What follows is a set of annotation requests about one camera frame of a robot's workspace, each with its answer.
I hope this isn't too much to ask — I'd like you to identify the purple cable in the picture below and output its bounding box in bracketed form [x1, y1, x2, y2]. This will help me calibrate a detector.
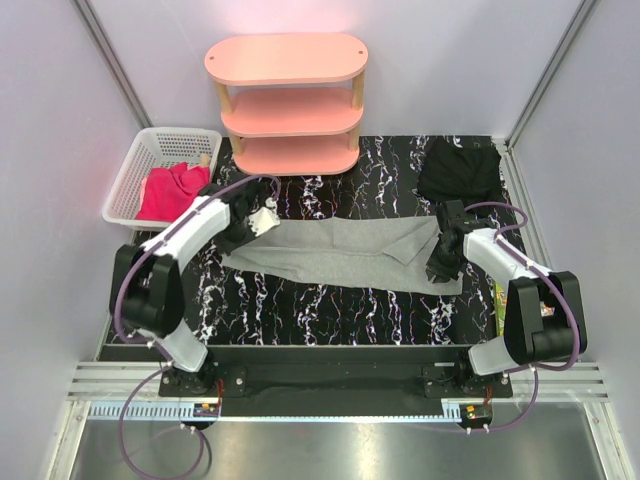
[113, 173, 282, 479]
[409, 200, 586, 434]

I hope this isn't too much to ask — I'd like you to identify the pink three-tier shelf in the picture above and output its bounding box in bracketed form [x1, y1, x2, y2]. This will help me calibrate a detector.
[204, 33, 368, 176]

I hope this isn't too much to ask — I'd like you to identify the pink t-shirt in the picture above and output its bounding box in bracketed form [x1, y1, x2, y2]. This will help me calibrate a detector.
[139, 177, 148, 209]

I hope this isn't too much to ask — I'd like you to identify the grey t-shirt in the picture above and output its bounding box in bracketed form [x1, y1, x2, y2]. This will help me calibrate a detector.
[222, 216, 462, 295]

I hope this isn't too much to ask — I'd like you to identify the red t-shirt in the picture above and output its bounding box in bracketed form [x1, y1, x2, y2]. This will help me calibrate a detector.
[136, 162, 210, 223]

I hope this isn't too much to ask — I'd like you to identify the white plastic basket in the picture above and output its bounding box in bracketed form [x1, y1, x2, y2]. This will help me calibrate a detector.
[102, 127, 222, 231]

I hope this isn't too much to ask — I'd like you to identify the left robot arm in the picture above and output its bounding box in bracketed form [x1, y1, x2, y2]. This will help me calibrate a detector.
[109, 175, 280, 396]

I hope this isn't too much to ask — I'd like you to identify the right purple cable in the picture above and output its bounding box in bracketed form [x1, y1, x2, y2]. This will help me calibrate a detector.
[409, 200, 586, 434]

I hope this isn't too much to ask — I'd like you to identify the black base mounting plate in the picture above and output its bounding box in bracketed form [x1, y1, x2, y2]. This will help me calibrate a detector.
[159, 345, 513, 421]

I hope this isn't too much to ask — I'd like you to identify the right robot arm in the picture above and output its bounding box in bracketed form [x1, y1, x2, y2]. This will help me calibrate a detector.
[426, 200, 588, 397]

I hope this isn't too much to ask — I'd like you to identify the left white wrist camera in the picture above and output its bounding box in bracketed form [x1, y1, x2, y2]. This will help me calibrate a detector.
[249, 197, 280, 237]

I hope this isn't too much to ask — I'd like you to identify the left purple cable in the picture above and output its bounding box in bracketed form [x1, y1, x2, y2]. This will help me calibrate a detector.
[113, 173, 282, 479]

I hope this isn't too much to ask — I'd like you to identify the green treehouse book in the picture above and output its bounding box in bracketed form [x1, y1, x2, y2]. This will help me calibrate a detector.
[493, 283, 508, 336]

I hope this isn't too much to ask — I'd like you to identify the black t-shirt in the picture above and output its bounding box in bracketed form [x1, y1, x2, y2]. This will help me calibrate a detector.
[416, 137, 502, 206]

